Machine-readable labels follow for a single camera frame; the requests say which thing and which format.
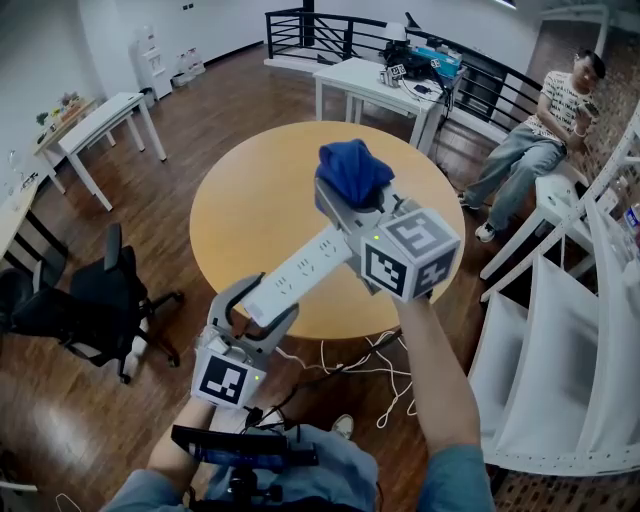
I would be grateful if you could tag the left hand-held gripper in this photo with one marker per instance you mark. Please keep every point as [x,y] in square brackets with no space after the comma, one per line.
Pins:
[222,380]

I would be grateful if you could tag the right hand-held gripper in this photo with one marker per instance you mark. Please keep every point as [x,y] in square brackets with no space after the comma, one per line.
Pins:
[415,250]

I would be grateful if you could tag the blue cloth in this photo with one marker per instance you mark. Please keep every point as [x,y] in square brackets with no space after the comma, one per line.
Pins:
[355,170]

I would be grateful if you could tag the white power strip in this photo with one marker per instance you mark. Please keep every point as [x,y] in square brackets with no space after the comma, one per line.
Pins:
[300,270]

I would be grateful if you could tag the person's left forearm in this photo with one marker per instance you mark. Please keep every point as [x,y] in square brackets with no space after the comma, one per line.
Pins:
[182,440]

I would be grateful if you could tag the person's right forearm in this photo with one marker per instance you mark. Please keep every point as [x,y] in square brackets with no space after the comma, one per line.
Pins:
[440,390]

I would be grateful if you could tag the black chest-mounted phone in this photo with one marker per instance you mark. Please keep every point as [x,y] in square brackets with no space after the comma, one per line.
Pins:
[242,445]

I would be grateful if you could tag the white rectangular table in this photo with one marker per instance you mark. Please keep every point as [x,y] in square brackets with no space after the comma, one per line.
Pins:
[102,119]
[365,80]

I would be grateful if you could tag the grey spare gripper device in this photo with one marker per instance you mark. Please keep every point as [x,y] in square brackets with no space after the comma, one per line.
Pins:
[392,75]

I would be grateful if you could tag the person's white shoe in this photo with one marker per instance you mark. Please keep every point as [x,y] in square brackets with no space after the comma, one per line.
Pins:
[343,426]

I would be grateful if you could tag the black office chair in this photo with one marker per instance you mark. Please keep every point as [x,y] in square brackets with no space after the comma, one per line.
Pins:
[102,295]

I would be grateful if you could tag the black electronics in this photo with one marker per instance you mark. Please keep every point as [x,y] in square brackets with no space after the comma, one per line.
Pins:
[412,62]

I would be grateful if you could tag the blue box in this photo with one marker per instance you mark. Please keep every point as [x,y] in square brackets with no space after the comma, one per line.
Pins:
[442,56]

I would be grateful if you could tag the black metal railing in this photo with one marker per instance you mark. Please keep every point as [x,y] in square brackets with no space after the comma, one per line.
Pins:
[325,32]

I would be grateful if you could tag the pack of water bottles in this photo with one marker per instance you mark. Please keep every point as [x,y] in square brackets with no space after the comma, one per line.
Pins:
[189,67]

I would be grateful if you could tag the white metal shelf rack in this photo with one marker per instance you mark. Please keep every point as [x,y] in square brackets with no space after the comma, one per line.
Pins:
[560,350]

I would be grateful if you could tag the white water dispenser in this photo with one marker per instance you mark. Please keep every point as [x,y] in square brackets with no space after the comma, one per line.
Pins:
[152,72]

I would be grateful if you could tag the beige curved desk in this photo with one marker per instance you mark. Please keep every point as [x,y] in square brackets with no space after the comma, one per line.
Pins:
[12,220]

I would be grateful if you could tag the clear bottle blue label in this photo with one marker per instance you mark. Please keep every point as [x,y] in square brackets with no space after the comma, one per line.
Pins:
[632,216]

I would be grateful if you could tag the wooden side table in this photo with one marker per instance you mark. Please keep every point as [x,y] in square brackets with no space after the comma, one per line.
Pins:
[55,132]

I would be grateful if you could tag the small white desk lamp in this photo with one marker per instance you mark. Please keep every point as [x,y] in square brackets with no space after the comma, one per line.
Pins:
[19,170]

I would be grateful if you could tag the potted flower plant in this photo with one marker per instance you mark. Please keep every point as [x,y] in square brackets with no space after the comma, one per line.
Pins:
[69,99]

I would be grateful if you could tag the small green plant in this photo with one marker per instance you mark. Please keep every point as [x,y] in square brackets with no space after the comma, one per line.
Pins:
[42,119]

